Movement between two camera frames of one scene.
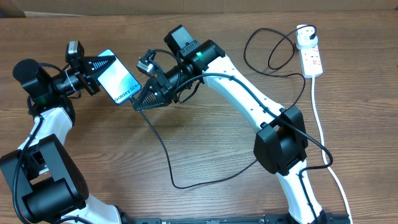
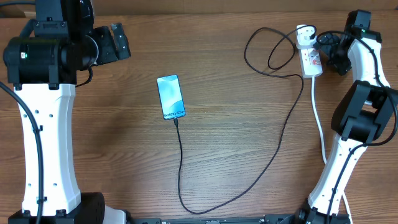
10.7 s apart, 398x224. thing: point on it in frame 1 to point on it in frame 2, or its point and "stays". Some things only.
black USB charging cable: (166, 161) to (270, 68)
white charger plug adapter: (303, 37) stays
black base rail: (268, 219) stays
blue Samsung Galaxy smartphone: (117, 80) to (171, 96)
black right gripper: (153, 88) to (324, 45)
